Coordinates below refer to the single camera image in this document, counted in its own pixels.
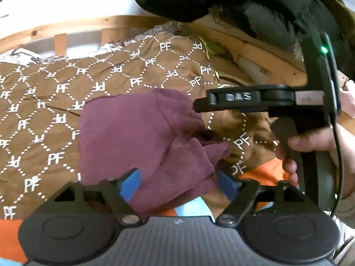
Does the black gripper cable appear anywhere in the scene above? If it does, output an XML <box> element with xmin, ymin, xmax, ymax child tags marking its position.
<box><xmin>322</xmin><ymin>33</ymin><xmax>345</xmax><ymax>218</ymax></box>

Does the person's right hand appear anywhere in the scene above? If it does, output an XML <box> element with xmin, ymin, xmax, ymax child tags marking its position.
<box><xmin>274</xmin><ymin>122</ymin><xmax>355</xmax><ymax>200</ymax></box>

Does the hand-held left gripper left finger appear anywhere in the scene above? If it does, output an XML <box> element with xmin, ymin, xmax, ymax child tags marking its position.
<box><xmin>51</xmin><ymin>167</ymin><xmax>144</xmax><ymax>225</ymax></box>

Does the pink cloth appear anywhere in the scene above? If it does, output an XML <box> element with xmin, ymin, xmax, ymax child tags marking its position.
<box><xmin>339</xmin><ymin>79</ymin><xmax>355</xmax><ymax>115</ymax></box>

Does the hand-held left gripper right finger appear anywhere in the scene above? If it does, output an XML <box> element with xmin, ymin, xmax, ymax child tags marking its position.
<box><xmin>215</xmin><ymin>170</ymin><xmax>307</xmax><ymax>228</ymax></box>

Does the maroon long-sleeve shirt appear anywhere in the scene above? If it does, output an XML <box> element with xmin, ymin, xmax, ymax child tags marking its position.
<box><xmin>78</xmin><ymin>88</ymin><xmax>232</xmax><ymax>223</ymax></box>

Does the brown patterned blanket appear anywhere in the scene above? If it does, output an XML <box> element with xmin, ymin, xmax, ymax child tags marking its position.
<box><xmin>0</xmin><ymin>27</ymin><xmax>281</xmax><ymax>220</ymax></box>

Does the olive fuzzy cloth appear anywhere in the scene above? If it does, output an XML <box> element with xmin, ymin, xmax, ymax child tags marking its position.
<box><xmin>309</xmin><ymin>0</ymin><xmax>355</xmax><ymax>63</ymax></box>

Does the orange and blue striped blanket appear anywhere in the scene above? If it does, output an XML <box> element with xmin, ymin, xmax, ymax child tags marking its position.
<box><xmin>0</xmin><ymin>157</ymin><xmax>290</xmax><ymax>265</ymax></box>

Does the wooden bed frame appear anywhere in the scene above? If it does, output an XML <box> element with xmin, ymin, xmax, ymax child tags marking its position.
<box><xmin>0</xmin><ymin>13</ymin><xmax>309</xmax><ymax>87</ymax></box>

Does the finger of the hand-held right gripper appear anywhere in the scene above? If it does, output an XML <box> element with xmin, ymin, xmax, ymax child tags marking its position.
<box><xmin>193</xmin><ymin>84</ymin><xmax>264</xmax><ymax>115</ymax></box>

